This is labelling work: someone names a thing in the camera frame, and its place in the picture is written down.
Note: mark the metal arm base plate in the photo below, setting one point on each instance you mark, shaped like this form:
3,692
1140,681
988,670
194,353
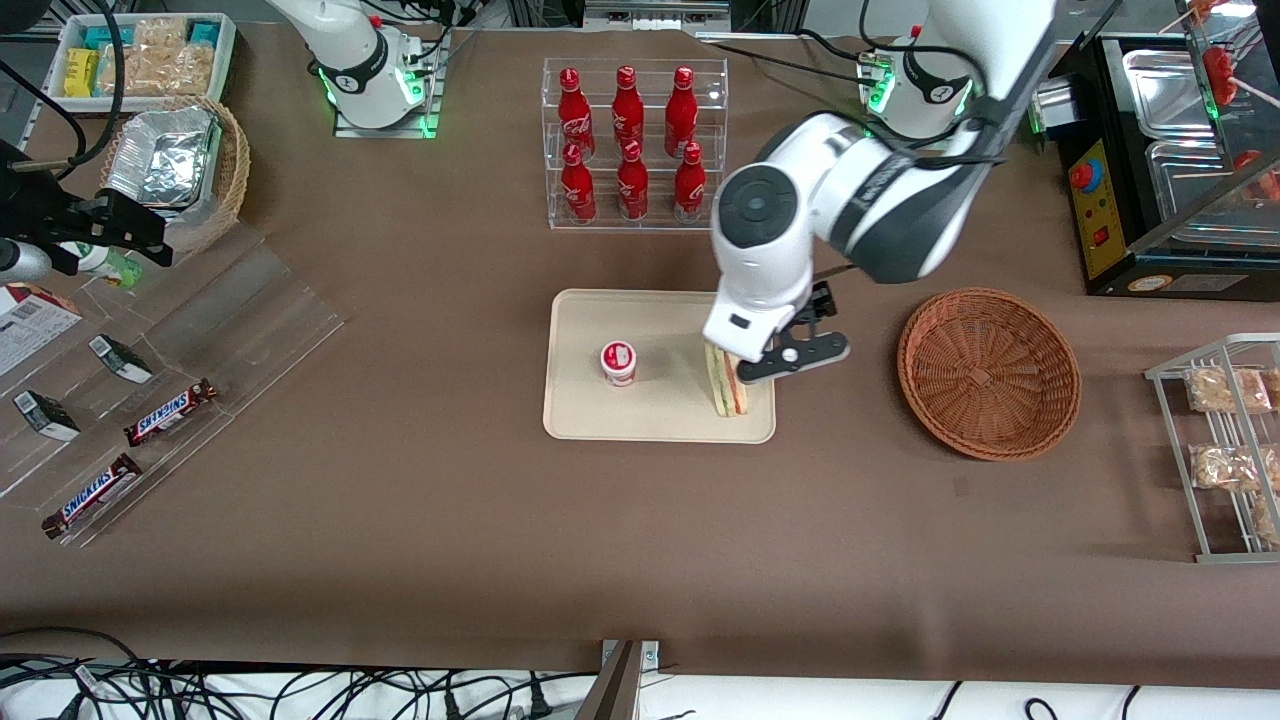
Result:
915,145
385,132

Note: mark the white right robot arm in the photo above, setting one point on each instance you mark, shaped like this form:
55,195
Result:
350,60

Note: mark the red cola bottle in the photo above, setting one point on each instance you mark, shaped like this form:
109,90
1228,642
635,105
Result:
578,190
689,185
632,185
627,105
681,108
572,110

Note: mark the teal snack packet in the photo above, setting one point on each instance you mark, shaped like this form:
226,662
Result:
203,32
100,38

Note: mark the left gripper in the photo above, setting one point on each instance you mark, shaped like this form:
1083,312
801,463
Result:
820,301

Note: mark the black food warmer appliance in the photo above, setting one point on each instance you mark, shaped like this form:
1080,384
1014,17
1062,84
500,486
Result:
1100,200

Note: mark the small black white box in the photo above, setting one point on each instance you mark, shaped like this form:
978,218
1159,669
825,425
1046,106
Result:
45,415
120,358

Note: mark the triangle vegetable sandwich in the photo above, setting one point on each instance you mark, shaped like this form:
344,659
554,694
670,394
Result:
727,395

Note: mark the brown round wicker basket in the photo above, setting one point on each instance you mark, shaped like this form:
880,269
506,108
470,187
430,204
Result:
990,375

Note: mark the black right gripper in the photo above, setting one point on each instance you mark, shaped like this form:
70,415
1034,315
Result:
40,213

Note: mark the stainless steel pan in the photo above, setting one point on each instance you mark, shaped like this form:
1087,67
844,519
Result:
1190,190
1165,95

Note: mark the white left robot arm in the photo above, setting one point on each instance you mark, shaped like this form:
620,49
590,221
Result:
900,210

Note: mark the aluminium corner bracket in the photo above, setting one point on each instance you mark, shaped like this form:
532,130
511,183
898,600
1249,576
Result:
652,655

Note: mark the green white small bottle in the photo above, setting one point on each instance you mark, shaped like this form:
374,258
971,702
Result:
105,265

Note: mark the beige plastic tray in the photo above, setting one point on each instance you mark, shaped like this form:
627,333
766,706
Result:
660,320

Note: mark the clear rice cracker pack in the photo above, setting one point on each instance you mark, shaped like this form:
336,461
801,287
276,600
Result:
1270,468
1274,385
1228,390
1225,468
1268,520

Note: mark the aluminium frame profile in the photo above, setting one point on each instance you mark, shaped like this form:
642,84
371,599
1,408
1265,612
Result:
655,12

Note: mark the Snickers chocolate bar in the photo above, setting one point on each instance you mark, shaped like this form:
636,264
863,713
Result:
170,412
92,495

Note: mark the tan wicker basket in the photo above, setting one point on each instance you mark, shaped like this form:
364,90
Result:
235,170

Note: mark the clear acrylic bottle rack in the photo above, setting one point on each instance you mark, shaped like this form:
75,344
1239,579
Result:
650,225

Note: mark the yellow snack packet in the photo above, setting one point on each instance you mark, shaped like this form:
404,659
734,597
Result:
80,72

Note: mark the red white yogurt cup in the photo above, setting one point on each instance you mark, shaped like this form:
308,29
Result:
618,362

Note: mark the clear acrylic stepped display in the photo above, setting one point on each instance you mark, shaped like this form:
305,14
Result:
250,300

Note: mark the red white printed box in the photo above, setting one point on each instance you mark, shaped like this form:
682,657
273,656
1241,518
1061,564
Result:
30,330

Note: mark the red sausage skewer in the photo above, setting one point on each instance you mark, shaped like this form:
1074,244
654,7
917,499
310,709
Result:
1252,160
1217,72

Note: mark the white plastic tub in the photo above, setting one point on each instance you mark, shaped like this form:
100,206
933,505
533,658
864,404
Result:
228,50

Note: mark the aluminium foil tray stack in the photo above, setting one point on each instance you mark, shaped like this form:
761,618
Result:
160,155

